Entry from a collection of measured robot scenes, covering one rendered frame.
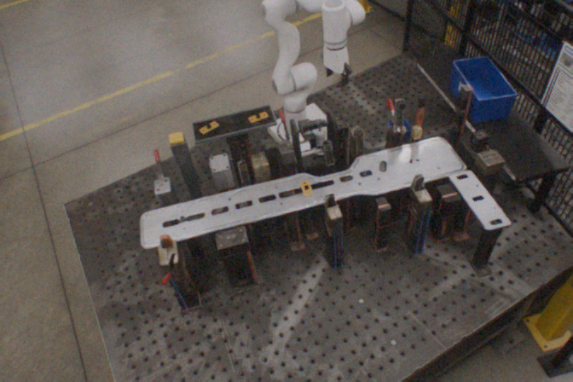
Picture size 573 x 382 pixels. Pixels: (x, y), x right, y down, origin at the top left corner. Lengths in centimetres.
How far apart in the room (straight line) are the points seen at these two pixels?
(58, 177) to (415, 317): 293
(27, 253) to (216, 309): 187
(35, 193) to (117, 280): 185
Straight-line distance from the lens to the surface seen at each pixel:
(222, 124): 206
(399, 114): 206
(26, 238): 370
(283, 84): 226
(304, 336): 193
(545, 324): 281
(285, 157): 200
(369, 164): 203
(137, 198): 253
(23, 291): 343
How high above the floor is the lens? 247
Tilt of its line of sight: 46 degrees down
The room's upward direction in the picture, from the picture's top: 9 degrees counter-clockwise
